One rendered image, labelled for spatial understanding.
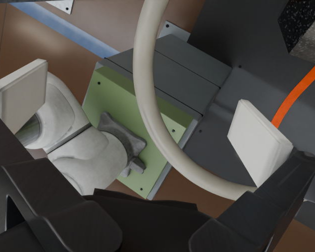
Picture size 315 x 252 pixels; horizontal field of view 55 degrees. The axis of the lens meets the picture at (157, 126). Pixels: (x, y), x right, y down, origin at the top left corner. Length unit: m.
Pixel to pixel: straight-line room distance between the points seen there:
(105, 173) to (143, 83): 0.47
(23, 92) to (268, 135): 0.13
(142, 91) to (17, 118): 0.30
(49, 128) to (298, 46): 0.78
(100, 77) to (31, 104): 0.79
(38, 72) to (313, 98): 1.63
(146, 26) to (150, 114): 0.13
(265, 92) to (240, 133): 1.54
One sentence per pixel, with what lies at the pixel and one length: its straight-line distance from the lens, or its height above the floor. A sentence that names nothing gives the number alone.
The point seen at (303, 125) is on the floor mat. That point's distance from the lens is 1.80.
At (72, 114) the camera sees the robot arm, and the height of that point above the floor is 1.04.
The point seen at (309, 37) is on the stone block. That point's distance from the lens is 1.03.
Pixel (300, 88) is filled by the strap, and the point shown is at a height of 0.02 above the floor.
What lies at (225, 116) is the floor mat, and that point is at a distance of 1.80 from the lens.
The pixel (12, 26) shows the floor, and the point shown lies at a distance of 2.39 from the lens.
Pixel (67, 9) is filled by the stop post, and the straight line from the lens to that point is 2.06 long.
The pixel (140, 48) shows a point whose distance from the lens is 0.44.
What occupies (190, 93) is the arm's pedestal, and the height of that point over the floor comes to 0.63.
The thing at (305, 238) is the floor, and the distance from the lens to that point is 2.23.
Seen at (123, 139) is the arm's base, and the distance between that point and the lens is 0.96.
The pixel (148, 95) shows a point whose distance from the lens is 0.45.
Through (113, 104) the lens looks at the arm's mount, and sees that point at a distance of 0.98.
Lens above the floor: 1.68
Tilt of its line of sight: 59 degrees down
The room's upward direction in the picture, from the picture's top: 137 degrees counter-clockwise
